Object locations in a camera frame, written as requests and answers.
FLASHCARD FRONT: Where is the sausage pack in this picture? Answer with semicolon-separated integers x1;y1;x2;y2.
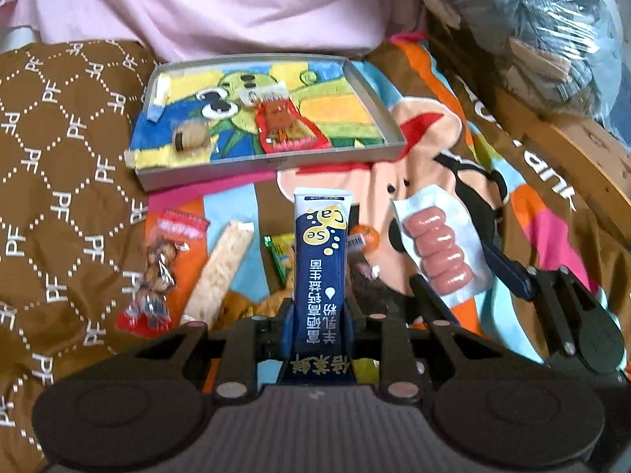
392;185;493;307

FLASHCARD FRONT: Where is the blue milk powder sachet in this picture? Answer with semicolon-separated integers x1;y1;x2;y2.
282;187;354;385

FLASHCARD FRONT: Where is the grey cardboard tray box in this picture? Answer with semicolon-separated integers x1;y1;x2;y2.
124;54;407;192

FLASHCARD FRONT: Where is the small orange mandarin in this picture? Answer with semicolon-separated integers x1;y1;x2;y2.
347;224;380;254

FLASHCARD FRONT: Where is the rice cracker bar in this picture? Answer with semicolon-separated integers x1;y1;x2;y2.
180;221;254;328

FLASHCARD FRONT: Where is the colourful cartoon blanket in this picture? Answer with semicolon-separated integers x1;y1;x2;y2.
150;39;630;330

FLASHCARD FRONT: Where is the green yellow snack packet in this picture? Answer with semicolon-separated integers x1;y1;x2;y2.
264;233;295;288

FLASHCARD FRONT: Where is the red nut snack bag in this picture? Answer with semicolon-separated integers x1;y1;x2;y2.
117;203;210;339

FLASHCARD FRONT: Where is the brown PF patterned quilt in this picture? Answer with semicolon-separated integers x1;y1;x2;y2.
1;39;155;472

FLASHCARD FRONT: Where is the round wrapped biscuit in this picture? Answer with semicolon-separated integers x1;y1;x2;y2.
172;120;210;153

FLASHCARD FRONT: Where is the red snack packet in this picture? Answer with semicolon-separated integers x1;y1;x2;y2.
239;83;332;154

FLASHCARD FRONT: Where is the colourful crocodile drawing paper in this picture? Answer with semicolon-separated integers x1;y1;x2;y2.
124;60;385;171

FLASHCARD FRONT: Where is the plastic bag of clothes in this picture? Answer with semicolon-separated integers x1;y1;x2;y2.
422;0;630;145

